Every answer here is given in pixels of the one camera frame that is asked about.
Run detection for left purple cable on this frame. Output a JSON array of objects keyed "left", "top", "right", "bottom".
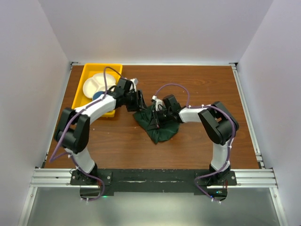
[{"left": 49, "top": 66, "right": 128, "bottom": 163}]

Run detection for purple cable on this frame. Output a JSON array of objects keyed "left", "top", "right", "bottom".
[
  {"left": 153, "top": 83, "right": 236, "bottom": 201},
  {"left": 49, "top": 66, "right": 128, "bottom": 163}
]

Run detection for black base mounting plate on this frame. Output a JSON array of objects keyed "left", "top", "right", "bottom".
[{"left": 70, "top": 169, "right": 237, "bottom": 201}]

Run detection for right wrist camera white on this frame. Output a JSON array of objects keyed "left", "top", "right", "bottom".
[{"left": 151, "top": 96, "right": 163, "bottom": 111}]

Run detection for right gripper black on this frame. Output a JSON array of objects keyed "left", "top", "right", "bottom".
[{"left": 148, "top": 109, "right": 172, "bottom": 132}]

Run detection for aluminium table frame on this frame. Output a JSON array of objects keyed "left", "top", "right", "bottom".
[{"left": 19, "top": 65, "right": 286, "bottom": 226}]

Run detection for dark green cloth napkin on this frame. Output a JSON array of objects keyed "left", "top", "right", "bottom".
[{"left": 133, "top": 105, "right": 180, "bottom": 144}]

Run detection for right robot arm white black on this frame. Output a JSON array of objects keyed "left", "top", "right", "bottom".
[{"left": 149, "top": 95, "right": 239, "bottom": 185}]

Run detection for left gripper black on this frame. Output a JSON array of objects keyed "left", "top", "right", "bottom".
[{"left": 124, "top": 89, "right": 147, "bottom": 112}]

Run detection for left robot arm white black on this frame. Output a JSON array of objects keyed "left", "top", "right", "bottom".
[{"left": 50, "top": 78, "right": 146, "bottom": 185}]

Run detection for blue plastic cup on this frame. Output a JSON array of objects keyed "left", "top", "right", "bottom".
[{"left": 92, "top": 91, "right": 104, "bottom": 101}]

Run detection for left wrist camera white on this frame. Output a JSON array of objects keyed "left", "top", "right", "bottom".
[{"left": 129, "top": 78, "right": 138, "bottom": 91}]

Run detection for yellow plastic bin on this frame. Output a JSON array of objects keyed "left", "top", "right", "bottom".
[{"left": 72, "top": 63, "right": 123, "bottom": 109}]

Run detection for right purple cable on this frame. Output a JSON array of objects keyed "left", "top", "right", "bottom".
[{"left": 153, "top": 83, "right": 236, "bottom": 201}]

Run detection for white divided plate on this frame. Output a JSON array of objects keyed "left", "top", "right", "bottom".
[{"left": 82, "top": 73, "right": 117, "bottom": 99}]

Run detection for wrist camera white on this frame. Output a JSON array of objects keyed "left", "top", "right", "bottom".
[
  {"left": 151, "top": 96, "right": 163, "bottom": 111},
  {"left": 129, "top": 78, "right": 138, "bottom": 91}
]

